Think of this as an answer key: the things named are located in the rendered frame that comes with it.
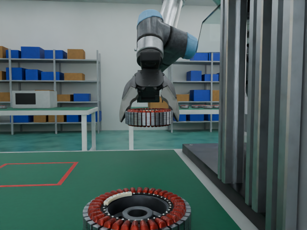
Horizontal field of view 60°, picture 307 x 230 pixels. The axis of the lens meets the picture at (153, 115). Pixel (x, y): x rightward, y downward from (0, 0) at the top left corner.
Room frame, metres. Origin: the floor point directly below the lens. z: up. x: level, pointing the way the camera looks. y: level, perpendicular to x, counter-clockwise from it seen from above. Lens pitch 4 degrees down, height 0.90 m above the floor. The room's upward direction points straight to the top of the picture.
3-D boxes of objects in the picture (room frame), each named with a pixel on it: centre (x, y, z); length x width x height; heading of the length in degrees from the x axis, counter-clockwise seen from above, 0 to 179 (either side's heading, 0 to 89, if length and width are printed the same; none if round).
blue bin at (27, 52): (6.51, 2.90, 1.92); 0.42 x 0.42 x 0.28; 7
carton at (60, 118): (6.57, 2.36, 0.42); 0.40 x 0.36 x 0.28; 5
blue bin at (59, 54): (6.56, 2.37, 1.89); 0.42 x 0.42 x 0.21; 3
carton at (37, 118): (6.53, 2.75, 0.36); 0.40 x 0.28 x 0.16; 7
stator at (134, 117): (0.62, 0.01, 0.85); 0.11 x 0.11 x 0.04
